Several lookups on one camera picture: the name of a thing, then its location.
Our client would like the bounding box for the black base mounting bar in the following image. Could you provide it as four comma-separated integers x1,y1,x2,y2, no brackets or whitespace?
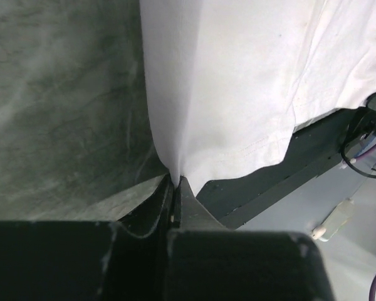
197,108,367,229

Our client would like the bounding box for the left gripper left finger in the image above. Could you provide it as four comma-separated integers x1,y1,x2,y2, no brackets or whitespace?
0,176,174,300

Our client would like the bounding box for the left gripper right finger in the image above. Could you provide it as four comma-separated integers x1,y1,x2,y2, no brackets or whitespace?
167,178,335,300

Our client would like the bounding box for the white t-shirt red print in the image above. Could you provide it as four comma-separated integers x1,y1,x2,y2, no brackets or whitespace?
140,1,376,192

